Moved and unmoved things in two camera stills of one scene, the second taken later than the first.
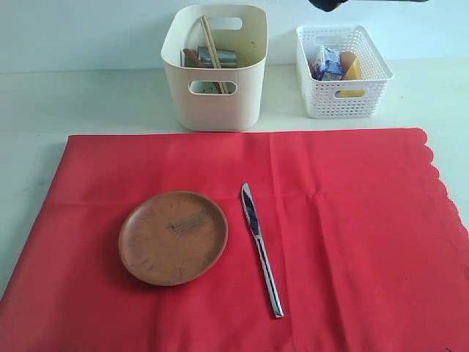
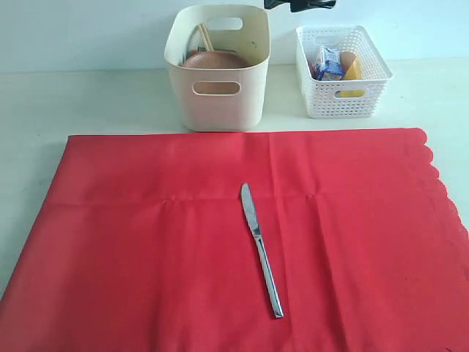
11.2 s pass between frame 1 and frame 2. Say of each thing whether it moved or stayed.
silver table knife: stayed
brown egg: stayed
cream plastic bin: stayed
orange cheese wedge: stayed
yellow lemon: stayed
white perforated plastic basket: stayed
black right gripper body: moved
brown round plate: moved
